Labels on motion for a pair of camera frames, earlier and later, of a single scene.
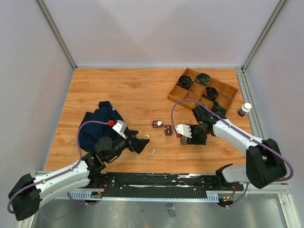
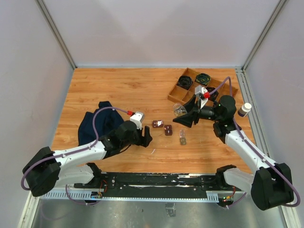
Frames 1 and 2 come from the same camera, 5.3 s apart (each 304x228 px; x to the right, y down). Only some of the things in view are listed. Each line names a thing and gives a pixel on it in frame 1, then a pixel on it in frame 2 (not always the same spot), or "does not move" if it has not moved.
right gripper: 194,140 to 187,119
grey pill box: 183,140 does not move
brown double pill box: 168,131 does not move
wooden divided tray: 193,85 does not move
